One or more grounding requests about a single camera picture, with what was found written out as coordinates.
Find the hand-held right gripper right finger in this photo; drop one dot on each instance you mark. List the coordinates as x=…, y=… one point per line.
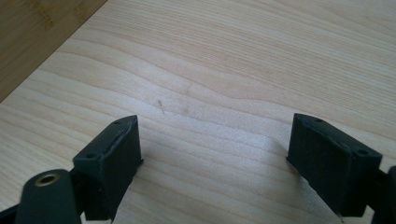
x=330, y=165

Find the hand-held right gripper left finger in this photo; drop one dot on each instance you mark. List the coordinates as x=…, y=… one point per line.
x=109, y=168

